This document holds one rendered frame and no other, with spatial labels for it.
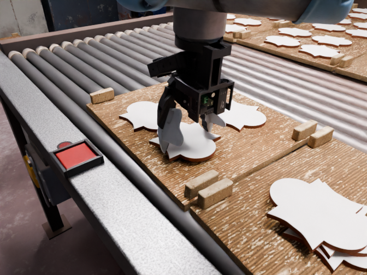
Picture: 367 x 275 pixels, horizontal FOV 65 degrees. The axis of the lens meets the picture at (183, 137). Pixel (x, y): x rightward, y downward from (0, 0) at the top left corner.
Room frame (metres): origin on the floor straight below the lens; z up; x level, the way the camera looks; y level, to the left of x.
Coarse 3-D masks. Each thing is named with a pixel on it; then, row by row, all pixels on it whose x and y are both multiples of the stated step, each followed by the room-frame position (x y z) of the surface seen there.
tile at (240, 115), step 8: (232, 104) 0.62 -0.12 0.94; (240, 104) 0.62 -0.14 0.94; (224, 112) 0.58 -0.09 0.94; (232, 112) 0.58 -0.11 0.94; (240, 112) 0.58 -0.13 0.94; (248, 112) 0.58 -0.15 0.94; (256, 112) 0.58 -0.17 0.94; (224, 120) 0.54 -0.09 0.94; (232, 120) 0.54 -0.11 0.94; (240, 120) 0.54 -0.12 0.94; (248, 120) 0.54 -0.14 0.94; (256, 120) 0.54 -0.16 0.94; (264, 120) 0.54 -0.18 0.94; (240, 128) 0.51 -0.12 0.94; (248, 128) 0.52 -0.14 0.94
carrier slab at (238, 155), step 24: (120, 96) 0.68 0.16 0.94; (144, 96) 0.68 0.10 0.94; (240, 96) 0.68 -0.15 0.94; (120, 120) 0.56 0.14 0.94; (192, 120) 0.56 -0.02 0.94; (288, 120) 0.56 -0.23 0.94; (120, 144) 0.48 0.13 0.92; (144, 144) 0.47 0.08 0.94; (216, 144) 0.47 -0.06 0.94; (240, 144) 0.47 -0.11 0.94; (264, 144) 0.47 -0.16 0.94; (288, 144) 0.47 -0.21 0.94; (144, 168) 0.40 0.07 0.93; (168, 168) 0.39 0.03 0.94; (192, 168) 0.39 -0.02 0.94; (216, 168) 0.39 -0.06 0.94; (240, 168) 0.39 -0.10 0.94; (168, 192) 0.34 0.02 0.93
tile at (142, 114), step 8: (136, 104) 0.62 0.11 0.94; (144, 104) 0.62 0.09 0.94; (152, 104) 0.62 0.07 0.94; (128, 112) 0.58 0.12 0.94; (136, 112) 0.58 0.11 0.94; (144, 112) 0.58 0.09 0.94; (152, 112) 0.58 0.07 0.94; (128, 120) 0.55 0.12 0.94; (136, 120) 0.54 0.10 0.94; (144, 120) 0.54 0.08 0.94; (152, 120) 0.54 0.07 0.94; (136, 128) 0.51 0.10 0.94; (144, 128) 0.52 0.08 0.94; (152, 128) 0.51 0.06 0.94
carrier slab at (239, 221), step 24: (336, 144) 0.47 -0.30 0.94; (264, 168) 0.39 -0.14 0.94; (288, 168) 0.39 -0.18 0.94; (312, 168) 0.39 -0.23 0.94; (336, 168) 0.39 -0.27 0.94; (360, 168) 0.39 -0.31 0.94; (240, 192) 0.33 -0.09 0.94; (264, 192) 0.33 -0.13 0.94; (336, 192) 0.33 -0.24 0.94; (360, 192) 0.33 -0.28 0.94; (192, 216) 0.30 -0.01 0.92; (216, 216) 0.28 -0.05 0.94; (240, 216) 0.28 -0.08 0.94; (264, 216) 0.28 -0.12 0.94; (216, 240) 0.25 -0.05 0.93; (240, 240) 0.24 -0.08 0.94; (264, 240) 0.24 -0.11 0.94; (288, 240) 0.24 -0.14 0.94; (240, 264) 0.21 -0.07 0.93; (264, 264) 0.21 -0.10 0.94; (288, 264) 0.21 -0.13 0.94; (312, 264) 0.21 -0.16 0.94
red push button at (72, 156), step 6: (84, 144) 0.48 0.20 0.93; (66, 150) 0.45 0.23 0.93; (72, 150) 0.45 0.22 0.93; (78, 150) 0.45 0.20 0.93; (84, 150) 0.45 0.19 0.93; (90, 150) 0.45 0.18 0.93; (60, 156) 0.44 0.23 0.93; (66, 156) 0.44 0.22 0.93; (72, 156) 0.44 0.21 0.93; (78, 156) 0.44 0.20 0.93; (84, 156) 0.44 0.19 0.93; (90, 156) 0.44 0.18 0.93; (96, 156) 0.44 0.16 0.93; (60, 162) 0.42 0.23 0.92; (66, 162) 0.42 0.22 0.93; (72, 162) 0.42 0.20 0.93; (78, 162) 0.42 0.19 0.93; (66, 168) 0.40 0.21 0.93
